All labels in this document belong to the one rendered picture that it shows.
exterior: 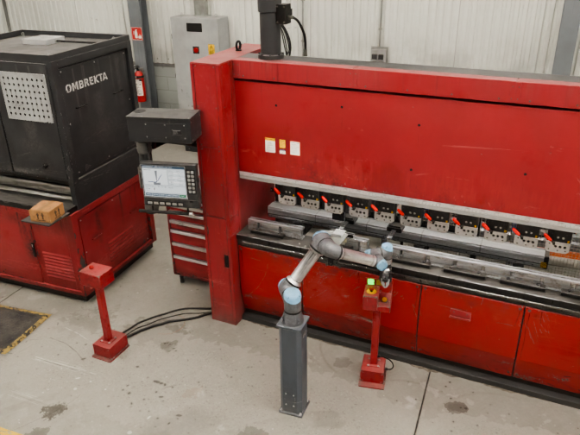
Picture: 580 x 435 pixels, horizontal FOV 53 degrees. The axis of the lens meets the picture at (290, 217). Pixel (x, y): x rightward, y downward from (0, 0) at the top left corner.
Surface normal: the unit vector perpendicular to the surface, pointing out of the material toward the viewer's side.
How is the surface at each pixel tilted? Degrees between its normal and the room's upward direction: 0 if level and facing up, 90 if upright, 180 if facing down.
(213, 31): 90
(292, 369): 90
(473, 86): 90
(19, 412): 0
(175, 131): 90
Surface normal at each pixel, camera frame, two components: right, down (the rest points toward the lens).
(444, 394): -0.01, -0.90
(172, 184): -0.18, 0.43
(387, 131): -0.41, 0.41
